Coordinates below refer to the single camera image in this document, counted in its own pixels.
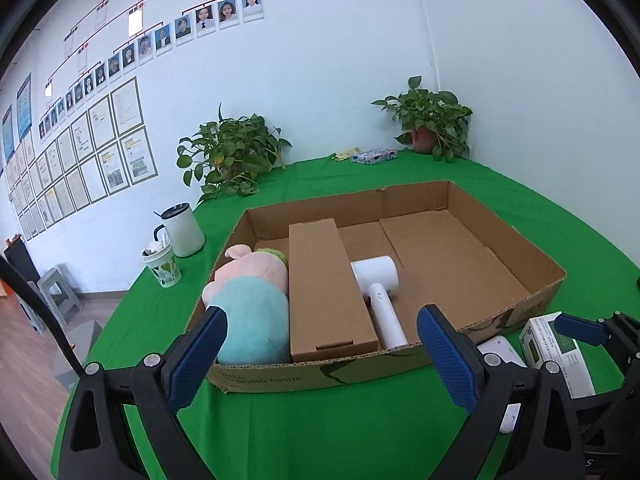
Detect white hair dryer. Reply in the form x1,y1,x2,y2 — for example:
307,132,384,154
350,256,408,350

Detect pink plush pig toy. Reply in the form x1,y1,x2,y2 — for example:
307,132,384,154
202,244,291,366

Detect long brown cardboard box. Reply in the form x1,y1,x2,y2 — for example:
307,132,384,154
288,218,378,362

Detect white printed medicine box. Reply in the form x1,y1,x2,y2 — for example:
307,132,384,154
518,312,596,399

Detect green tablecloth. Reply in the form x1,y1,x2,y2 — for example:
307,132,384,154
90,152,639,479

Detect grey plastic stool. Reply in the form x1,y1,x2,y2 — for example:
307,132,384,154
27,266,84,327

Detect green patterned cup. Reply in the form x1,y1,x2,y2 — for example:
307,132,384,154
142,242,182,288

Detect right potted green plant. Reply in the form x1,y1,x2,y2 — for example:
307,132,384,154
372,76,473,162

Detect potted green plant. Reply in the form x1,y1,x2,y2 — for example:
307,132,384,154
372,76,473,162
176,114,293,203

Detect large open cardboard box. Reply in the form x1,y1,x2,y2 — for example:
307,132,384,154
207,181,565,393

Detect colourful tissue pack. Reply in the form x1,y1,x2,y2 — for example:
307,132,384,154
350,148,397,166

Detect yellow small packet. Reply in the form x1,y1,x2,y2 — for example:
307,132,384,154
332,148,360,162

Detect left potted green plant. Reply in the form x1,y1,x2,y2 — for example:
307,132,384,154
176,114,293,203

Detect black cable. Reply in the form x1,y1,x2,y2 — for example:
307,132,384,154
0,253,87,378

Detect white mug black handle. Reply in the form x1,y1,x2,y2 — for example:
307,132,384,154
153,203,206,258

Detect framed wall certificates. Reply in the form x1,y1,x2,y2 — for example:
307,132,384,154
3,77,158,240

